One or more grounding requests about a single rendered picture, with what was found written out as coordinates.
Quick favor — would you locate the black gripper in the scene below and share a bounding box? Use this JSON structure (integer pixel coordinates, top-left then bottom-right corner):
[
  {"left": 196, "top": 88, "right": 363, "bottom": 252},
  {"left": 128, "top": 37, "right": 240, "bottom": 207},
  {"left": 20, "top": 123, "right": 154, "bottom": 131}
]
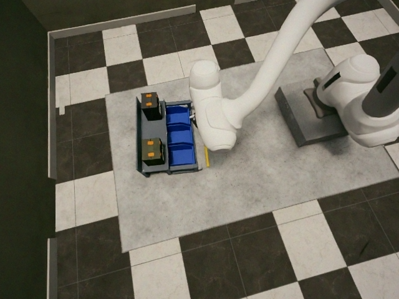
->
[{"left": 190, "top": 113, "right": 198, "bottom": 128}]

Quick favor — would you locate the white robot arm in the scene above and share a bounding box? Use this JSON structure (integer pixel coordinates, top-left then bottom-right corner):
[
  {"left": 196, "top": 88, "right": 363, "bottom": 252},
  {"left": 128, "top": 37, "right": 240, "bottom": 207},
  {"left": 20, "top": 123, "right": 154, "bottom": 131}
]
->
[{"left": 189, "top": 0, "right": 399, "bottom": 153}]

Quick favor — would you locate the grey metal rack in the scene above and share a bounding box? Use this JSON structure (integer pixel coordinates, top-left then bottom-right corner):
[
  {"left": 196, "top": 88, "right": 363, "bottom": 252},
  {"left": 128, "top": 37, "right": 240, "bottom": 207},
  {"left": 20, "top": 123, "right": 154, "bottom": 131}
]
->
[{"left": 136, "top": 97, "right": 202, "bottom": 178}]

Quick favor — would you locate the blue open bin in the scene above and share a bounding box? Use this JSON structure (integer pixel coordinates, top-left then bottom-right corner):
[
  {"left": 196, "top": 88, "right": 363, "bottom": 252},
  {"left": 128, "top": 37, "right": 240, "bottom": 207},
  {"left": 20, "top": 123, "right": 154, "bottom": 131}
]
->
[
  {"left": 168, "top": 145, "right": 195, "bottom": 166},
  {"left": 166, "top": 124, "right": 193, "bottom": 146},
  {"left": 165, "top": 106, "right": 191, "bottom": 126}
]

